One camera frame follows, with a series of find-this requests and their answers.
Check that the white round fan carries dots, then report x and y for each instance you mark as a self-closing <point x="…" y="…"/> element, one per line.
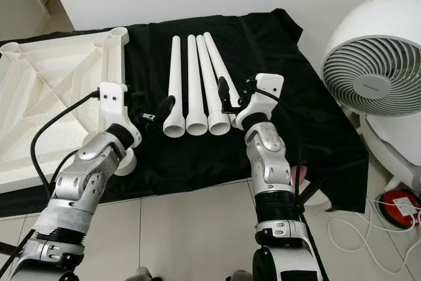
<point x="368" y="77"/>

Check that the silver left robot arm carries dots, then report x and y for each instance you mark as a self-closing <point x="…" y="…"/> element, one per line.
<point x="89" y="185"/>

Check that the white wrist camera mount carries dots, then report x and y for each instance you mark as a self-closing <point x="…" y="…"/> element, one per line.
<point x="270" y="83"/>
<point x="112" y="100"/>

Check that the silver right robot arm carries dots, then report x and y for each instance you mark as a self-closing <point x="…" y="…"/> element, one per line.
<point x="270" y="159"/>

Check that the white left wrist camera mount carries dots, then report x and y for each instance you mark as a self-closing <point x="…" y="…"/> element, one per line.
<point x="112" y="100"/>

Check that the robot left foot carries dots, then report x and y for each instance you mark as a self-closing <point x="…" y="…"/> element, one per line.
<point x="145" y="274"/>

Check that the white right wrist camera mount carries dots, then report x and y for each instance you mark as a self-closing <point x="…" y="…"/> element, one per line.
<point x="270" y="83"/>

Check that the red round device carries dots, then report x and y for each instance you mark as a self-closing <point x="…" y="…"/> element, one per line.
<point x="401" y="206"/>

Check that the black cloth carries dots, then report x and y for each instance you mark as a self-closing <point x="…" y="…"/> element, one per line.
<point x="191" y="162"/>

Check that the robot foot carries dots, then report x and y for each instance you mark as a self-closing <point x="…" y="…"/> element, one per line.
<point x="240" y="276"/>
<point x="145" y="274"/>

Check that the white plastic table top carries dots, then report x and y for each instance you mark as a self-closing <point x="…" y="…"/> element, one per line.
<point x="52" y="97"/>

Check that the pink plastic stool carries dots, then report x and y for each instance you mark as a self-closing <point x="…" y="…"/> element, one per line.
<point x="299" y="174"/>

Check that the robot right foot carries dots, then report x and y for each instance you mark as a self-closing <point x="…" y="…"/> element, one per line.
<point x="240" y="276"/>

